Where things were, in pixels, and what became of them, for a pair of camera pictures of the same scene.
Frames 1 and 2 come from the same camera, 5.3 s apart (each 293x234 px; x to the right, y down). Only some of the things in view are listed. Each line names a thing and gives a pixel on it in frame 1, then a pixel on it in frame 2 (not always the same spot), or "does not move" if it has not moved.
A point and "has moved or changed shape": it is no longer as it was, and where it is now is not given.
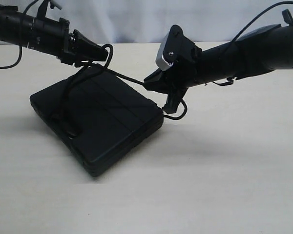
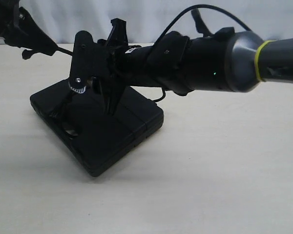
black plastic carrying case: [101, 116] does not move
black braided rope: [72, 78] has moved or changed shape
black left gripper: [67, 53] → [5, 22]
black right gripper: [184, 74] → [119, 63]
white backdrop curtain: [148, 21] does not move
